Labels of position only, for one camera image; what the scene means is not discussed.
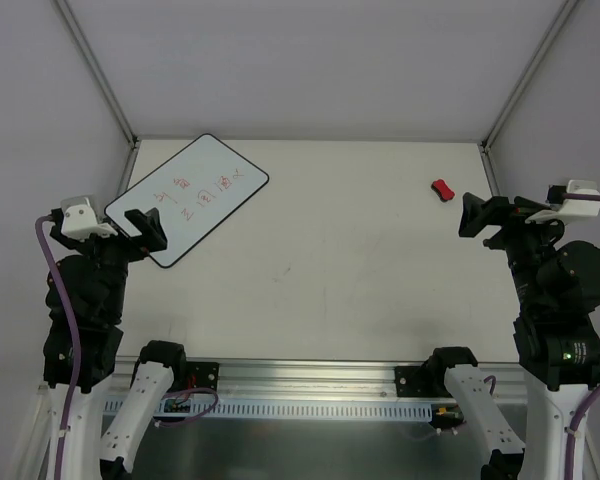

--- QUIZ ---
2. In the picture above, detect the aluminium frame post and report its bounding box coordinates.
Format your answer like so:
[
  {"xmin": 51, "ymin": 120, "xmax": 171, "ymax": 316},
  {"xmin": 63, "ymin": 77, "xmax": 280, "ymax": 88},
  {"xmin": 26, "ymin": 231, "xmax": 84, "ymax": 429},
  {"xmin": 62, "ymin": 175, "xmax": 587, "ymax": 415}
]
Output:
[
  {"xmin": 54, "ymin": 0, "xmax": 140, "ymax": 150},
  {"xmin": 481, "ymin": 0, "xmax": 581, "ymax": 153}
]

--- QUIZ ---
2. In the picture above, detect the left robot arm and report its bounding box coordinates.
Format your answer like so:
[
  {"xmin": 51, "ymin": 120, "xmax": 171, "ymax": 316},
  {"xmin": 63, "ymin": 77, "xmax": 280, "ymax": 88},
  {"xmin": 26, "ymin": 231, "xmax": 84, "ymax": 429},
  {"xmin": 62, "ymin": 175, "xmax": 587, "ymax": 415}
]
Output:
[{"xmin": 35, "ymin": 203, "xmax": 188, "ymax": 479}]

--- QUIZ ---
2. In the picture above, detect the white slotted cable duct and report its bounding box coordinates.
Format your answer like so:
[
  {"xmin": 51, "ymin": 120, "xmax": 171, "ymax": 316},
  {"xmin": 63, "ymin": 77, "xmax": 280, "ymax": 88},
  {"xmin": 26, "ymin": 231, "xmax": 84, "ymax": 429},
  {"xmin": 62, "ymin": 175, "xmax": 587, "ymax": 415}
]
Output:
[{"xmin": 102, "ymin": 397, "xmax": 436, "ymax": 422}]

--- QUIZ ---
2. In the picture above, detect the white whiteboard black rim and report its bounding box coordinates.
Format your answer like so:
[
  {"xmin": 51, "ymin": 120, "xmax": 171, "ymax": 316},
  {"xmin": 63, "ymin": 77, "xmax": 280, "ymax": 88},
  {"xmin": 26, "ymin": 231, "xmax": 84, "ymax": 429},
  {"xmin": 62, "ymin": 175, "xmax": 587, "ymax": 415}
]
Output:
[{"xmin": 104, "ymin": 134, "xmax": 269, "ymax": 269}]

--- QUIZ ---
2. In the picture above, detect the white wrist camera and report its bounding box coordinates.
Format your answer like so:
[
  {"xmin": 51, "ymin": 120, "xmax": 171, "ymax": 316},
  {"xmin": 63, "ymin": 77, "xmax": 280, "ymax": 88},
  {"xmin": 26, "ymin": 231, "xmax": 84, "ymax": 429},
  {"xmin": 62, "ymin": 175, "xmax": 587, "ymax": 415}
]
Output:
[
  {"xmin": 61, "ymin": 196, "xmax": 118, "ymax": 242},
  {"xmin": 525, "ymin": 180, "xmax": 600, "ymax": 224}
]

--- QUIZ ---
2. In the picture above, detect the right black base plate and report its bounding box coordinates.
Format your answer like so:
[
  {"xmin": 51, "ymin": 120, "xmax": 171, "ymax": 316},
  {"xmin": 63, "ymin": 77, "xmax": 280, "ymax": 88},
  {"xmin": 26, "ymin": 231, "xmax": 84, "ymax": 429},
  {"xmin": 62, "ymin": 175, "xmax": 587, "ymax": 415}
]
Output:
[{"xmin": 394, "ymin": 365, "xmax": 451, "ymax": 399}]

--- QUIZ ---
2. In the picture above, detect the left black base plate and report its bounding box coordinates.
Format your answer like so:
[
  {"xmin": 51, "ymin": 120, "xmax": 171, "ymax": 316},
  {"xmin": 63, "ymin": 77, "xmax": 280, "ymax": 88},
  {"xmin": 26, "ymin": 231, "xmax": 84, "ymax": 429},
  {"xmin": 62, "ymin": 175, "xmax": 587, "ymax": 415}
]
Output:
[{"xmin": 184, "ymin": 361, "xmax": 220, "ymax": 391}]

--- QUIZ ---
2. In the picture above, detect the aluminium mounting rail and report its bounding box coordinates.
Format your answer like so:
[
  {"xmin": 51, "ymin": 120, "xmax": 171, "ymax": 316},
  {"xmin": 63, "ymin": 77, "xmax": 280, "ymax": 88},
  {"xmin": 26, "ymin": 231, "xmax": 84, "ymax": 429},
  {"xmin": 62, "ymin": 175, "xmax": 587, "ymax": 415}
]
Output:
[{"xmin": 112, "ymin": 357, "xmax": 531, "ymax": 401}]

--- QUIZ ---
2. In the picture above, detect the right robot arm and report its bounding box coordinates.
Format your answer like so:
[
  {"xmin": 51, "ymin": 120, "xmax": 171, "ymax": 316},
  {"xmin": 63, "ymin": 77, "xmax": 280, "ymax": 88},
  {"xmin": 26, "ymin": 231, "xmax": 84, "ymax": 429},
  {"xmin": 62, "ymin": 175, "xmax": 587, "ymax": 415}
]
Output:
[{"xmin": 420, "ymin": 193, "xmax": 600, "ymax": 479}]

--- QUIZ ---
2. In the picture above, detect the red whiteboard eraser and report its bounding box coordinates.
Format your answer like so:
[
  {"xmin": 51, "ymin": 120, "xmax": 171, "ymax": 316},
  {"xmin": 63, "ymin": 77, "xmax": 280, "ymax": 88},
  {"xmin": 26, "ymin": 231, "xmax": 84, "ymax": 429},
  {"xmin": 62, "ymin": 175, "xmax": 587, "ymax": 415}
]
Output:
[{"xmin": 431, "ymin": 179, "xmax": 455, "ymax": 203}]

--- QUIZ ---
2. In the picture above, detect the right aluminium frame post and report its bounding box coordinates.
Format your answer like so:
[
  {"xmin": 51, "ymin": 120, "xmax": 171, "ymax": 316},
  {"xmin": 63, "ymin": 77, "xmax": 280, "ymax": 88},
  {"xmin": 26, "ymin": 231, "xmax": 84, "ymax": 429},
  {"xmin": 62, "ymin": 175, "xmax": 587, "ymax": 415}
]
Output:
[{"xmin": 481, "ymin": 0, "xmax": 581, "ymax": 153}]

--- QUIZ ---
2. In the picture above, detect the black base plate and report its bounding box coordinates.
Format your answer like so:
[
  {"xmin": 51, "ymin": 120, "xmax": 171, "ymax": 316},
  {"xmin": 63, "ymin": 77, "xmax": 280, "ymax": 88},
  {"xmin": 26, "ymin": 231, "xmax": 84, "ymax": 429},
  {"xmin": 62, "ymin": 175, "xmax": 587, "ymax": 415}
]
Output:
[
  {"xmin": 394, "ymin": 365, "xmax": 451, "ymax": 399},
  {"xmin": 184, "ymin": 361, "xmax": 220, "ymax": 391}
]

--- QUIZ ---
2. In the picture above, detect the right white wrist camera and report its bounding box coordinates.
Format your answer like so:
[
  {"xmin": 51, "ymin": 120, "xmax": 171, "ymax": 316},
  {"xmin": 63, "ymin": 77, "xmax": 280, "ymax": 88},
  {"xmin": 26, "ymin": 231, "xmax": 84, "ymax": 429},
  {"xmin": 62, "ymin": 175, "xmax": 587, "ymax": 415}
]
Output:
[{"xmin": 525, "ymin": 180, "xmax": 600, "ymax": 224}]

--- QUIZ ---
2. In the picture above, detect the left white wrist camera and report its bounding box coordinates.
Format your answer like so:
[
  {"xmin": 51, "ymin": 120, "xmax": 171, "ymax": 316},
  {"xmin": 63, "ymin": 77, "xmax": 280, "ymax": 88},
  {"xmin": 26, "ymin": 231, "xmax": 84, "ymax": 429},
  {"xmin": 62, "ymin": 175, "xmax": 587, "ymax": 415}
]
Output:
[{"xmin": 61, "ymin": 196, "xmax": 118, "ymax": 242}]

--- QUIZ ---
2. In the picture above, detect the left aluminium frame post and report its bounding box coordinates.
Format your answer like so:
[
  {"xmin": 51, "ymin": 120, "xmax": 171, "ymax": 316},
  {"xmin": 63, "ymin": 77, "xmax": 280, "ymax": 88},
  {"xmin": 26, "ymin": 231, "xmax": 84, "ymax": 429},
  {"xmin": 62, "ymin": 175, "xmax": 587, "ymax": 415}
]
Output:
[{"xmin": 54, "ymin": 0, "xmax": 140, "ymax": 150}]

